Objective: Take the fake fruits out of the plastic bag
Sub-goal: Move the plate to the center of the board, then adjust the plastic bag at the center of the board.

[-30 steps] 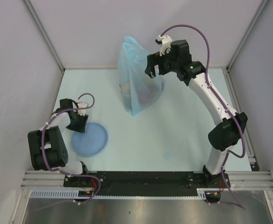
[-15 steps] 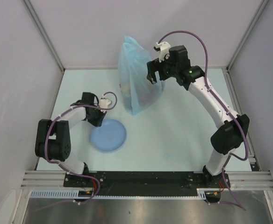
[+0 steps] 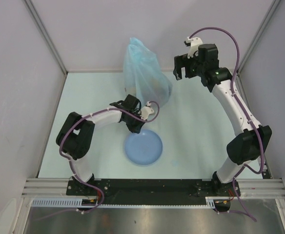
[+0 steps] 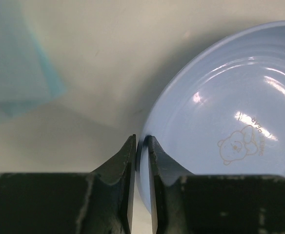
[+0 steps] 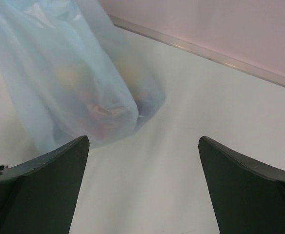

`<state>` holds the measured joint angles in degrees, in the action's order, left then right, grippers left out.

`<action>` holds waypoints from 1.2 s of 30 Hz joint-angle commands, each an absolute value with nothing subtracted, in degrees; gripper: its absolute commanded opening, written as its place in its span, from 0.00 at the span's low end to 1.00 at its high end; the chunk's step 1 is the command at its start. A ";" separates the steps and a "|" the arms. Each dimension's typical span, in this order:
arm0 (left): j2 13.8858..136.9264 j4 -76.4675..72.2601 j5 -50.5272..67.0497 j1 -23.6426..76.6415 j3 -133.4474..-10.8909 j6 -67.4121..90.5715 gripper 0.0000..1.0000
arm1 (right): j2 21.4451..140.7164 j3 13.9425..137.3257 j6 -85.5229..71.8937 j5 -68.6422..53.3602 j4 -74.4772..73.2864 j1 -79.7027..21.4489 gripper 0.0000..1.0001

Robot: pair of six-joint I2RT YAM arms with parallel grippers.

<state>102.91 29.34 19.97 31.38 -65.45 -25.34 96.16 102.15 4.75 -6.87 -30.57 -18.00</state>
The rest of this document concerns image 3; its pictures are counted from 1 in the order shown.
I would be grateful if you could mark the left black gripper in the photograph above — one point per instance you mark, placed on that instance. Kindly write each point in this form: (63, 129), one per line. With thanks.
(136, 128)

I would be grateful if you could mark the light blue plastic bag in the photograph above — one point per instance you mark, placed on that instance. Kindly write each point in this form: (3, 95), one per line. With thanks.
(143, 77)

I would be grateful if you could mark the blue plastic plate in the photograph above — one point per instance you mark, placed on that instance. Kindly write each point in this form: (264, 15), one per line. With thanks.
(144, 148)

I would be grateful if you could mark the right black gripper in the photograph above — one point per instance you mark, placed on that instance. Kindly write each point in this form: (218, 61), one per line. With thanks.
(182, 61)

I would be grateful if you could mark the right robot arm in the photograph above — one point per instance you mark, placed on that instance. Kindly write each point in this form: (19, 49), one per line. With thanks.
(251, 137)

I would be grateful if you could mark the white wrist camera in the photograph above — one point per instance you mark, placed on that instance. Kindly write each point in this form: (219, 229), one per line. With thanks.
(146, 111)
(193, 44)

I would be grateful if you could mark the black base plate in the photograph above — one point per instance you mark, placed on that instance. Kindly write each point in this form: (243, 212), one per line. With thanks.
(163, 192)

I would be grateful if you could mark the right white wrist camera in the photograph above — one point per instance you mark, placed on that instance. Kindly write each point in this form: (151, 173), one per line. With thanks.
(193, 44)

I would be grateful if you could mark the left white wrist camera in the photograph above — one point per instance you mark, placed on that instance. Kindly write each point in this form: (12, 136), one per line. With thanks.
(146, 111)

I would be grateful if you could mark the white slotted cable duct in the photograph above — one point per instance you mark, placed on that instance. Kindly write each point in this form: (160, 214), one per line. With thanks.
(64, 202)

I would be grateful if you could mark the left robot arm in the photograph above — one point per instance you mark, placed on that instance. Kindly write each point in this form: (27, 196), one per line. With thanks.
(75, 137)

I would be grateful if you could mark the right slotted cable duct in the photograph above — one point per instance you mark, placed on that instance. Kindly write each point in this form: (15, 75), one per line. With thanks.
(215, 201)

